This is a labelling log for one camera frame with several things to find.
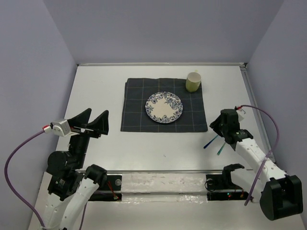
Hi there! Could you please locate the pale green mug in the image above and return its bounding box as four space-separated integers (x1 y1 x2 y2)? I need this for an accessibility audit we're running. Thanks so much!
185 72 201 93

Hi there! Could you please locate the iridescent spoon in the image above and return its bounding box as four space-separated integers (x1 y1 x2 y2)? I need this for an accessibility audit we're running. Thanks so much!
203 135 219 149

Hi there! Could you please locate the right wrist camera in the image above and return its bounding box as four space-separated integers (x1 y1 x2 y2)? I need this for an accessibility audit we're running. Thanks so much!
235 106 246 122

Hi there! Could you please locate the dark checked cloth napkin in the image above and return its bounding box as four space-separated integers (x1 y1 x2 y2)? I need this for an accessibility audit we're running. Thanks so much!
120 78 208 133

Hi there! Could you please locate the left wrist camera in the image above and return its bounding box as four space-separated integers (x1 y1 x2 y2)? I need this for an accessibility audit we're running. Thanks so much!
42 119 72 137

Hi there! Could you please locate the iridescent fork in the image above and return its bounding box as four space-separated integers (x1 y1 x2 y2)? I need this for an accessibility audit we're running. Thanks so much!
217 142 226 156

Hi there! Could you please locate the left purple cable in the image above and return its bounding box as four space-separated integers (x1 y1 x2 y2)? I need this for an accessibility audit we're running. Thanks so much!
4 129 86 230

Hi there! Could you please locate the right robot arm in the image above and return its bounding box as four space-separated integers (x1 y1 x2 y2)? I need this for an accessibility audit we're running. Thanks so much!
210 106 303 220

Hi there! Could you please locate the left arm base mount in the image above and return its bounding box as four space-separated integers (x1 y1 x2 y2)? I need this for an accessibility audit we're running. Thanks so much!
89 174 122 202

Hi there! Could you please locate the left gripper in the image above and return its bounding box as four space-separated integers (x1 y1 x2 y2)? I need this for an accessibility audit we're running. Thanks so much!
69 106 110 167

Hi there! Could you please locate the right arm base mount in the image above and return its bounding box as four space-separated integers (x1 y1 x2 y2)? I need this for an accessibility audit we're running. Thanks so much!
204 163 248 201

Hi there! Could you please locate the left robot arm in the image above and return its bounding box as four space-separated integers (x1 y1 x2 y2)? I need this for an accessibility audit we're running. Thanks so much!
41 108 109 230

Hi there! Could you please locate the purple cable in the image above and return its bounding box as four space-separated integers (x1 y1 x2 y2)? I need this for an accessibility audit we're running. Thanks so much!
241 104 281 207
4 129 86 230

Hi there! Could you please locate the blue floral plate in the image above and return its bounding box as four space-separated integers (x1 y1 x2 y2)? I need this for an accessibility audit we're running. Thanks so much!
145 92 183 124

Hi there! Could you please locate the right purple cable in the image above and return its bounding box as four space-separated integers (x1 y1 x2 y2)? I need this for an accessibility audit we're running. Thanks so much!
241 104 281 207

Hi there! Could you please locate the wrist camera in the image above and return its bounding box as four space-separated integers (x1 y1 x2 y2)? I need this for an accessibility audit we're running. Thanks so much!
235 106 246 122
42 119 72 137

